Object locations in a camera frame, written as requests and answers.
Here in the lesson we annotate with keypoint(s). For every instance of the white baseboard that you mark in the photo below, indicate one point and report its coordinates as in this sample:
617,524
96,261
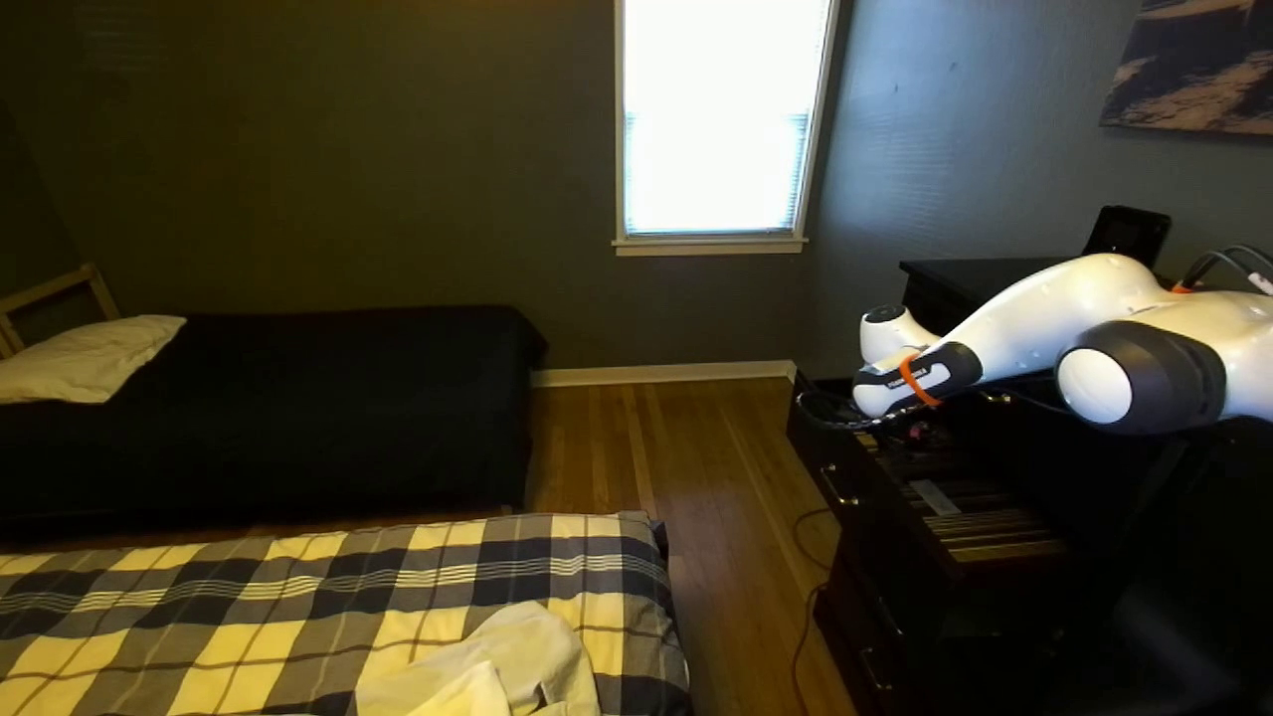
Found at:
663,376

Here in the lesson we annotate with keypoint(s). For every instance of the bright white-framed window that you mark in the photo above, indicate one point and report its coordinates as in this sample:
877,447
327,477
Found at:
723,121

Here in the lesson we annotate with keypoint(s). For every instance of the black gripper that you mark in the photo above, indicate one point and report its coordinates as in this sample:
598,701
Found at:
918,432

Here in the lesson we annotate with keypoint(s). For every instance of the small black box-shaped object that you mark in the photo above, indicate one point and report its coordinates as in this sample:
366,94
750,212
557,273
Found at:
1127,236

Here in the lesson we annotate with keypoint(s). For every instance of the wall painting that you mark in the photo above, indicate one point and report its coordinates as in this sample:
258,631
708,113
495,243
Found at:
1196,65

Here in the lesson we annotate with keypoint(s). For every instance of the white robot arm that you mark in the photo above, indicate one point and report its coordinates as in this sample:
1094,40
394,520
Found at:
1059,312

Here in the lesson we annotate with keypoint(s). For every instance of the plaid cloth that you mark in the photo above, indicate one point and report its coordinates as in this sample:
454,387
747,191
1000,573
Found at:
264,598

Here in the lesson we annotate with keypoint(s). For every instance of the black desk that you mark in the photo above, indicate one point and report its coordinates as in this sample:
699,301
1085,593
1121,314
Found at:
1127,569

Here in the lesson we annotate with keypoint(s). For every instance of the light wooden headboard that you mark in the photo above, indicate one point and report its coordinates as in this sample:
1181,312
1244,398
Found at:
60,289

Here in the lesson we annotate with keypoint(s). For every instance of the crumpled grey white cloth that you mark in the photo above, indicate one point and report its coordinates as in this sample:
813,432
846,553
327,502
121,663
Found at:
492,670

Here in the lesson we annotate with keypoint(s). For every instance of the white pillow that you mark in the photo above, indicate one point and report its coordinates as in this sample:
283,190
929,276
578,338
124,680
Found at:
85,357

